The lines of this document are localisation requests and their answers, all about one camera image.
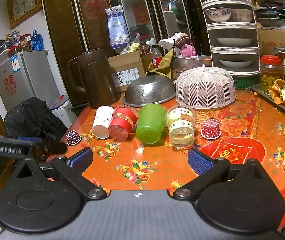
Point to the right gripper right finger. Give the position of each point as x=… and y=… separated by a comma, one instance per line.
x=209, y=171

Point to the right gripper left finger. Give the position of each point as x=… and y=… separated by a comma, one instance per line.
x=70, y=170

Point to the white paper cup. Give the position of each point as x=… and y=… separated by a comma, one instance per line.
x=102, y=121

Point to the green plastic cup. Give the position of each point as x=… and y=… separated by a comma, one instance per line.
x=151, y=122

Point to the purple polka dot cupcake liner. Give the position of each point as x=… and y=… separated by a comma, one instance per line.
x=72, y=137

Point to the red polka dot cupcake liner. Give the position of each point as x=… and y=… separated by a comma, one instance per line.
x=210, y=129

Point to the black bag on chair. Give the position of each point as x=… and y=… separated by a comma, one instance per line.
x=33, y=119

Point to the clear jar with ribbon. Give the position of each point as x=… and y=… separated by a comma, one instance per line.
x=180, y=121

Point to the red banded plastic jar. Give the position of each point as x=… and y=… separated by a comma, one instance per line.
x=123, y=121

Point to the grey small refrigerator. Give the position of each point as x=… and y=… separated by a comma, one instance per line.
x=25, y=75

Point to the white mesh food cover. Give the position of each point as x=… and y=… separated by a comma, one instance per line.
x=205, y=88

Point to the brown plastic pitcher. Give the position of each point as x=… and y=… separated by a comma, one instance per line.
x=90, y=74

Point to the steel colander bowl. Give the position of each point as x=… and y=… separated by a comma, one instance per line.
x=149, y=89

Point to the blue water bottle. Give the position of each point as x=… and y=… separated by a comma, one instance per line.
x=37, y=41

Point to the cardboard box with label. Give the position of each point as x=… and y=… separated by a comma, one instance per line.
x=126, y=68

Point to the red lid pickle jar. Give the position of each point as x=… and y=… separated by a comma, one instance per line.
x=271, y=70

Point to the pink knit cloth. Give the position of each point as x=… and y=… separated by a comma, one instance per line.
x=187, y=50

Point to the blue white snack bag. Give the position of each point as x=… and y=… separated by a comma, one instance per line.
x=117, y=27

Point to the dark wooden wardrobe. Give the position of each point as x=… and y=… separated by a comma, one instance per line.
x=77, y=26

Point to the blue patterned bowl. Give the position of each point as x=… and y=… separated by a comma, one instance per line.
x=219, y=14

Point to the white tiered dish rack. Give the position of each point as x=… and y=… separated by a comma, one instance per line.
x=234, y=44

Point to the wooden wall clock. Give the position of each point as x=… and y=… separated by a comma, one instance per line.
x=20, y=10

